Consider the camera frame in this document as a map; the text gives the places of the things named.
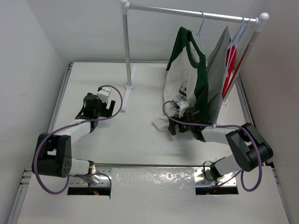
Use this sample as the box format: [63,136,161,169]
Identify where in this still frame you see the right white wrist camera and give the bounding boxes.
[177,101,189,118]

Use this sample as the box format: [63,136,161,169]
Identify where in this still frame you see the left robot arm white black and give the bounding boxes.
[32,87,115,178]

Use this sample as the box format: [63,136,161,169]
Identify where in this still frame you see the white metal clothes rack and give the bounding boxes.
[120,0,270,112]

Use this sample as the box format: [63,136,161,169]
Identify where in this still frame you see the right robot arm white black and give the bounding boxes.
[169,107,273,181]

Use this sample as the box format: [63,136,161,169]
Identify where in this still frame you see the green and white t shirt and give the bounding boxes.
[164,27,209,124]

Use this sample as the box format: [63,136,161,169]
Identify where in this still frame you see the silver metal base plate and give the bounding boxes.
[69,166,237,189]

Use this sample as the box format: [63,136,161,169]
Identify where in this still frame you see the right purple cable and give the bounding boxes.
[162,100,263,192]

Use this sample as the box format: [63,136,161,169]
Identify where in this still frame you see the purple cable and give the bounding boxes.
[32,85,124,195]
[162,100,263,192]

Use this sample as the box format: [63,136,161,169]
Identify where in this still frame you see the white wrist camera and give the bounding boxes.
[96,87,111,104]
[177,101,189,118]

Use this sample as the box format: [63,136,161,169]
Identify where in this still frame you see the light blue hanger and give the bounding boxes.
[189,10,206,55]

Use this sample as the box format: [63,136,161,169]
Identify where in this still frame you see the red t shirt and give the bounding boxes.
[222,45,244,101]

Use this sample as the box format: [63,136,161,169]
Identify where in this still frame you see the grey t shirt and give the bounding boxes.
[207,27,231,124]

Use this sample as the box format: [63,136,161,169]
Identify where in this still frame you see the blue hanger with grey shirt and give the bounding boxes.
[224,15,245,70]

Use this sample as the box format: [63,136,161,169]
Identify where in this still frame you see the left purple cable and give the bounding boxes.
[32,85,124,195]

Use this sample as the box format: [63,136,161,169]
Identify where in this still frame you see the blue hanger with red shirt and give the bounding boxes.
[226,16,252,70]

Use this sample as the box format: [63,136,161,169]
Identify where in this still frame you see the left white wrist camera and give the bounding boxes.
[96,87,111,104]

